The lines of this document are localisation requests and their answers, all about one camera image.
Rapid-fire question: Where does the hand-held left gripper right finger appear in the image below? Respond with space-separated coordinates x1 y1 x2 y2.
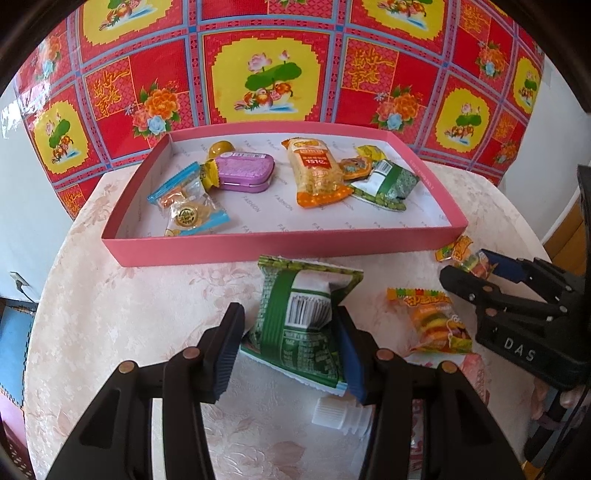
333 307 525 480

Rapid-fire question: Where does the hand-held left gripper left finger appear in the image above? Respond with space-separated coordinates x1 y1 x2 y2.
46 302 245 480

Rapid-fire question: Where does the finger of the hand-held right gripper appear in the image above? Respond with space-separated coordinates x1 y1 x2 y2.
478 249 536 284
438 265 509 315

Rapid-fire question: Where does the burger gummy packet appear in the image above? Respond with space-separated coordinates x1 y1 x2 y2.
434 234 497 280
387 287 474 356

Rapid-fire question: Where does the green snack packet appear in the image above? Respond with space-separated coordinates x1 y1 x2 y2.
351 159 421 213
239 255 365 397

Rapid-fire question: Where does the pink shallow cardboard box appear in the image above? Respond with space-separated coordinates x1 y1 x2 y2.
100 121 469 268

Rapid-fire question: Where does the blue-edged clear candy packet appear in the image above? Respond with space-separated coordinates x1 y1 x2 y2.
147 164 230 237

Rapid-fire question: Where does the small yellow candy packet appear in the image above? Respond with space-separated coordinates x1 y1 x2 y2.
199 157 221 191

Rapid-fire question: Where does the orange wafer packet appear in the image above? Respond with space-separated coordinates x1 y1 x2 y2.
281 137 354 209

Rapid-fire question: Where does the person's right hand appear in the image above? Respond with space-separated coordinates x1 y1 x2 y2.
530 381 561 418

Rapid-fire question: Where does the white plastic screw cap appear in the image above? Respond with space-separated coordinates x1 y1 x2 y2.
311 399 372 437

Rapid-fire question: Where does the pink and white packet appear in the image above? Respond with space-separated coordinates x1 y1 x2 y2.
409 353 490 480

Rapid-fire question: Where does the wooden cabinet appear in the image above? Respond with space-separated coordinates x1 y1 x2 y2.
540 198 585 259

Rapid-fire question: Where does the orange wrapped candy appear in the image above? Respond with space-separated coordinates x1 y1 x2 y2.
339 156 375 181

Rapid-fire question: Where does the purple tin case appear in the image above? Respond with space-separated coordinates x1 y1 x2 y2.
216 151 275 192

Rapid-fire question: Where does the blue furniture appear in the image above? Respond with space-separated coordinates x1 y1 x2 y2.
0 298 35 407

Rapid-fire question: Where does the red floral printed cloth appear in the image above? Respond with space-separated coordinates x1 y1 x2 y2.
14 0 546 220

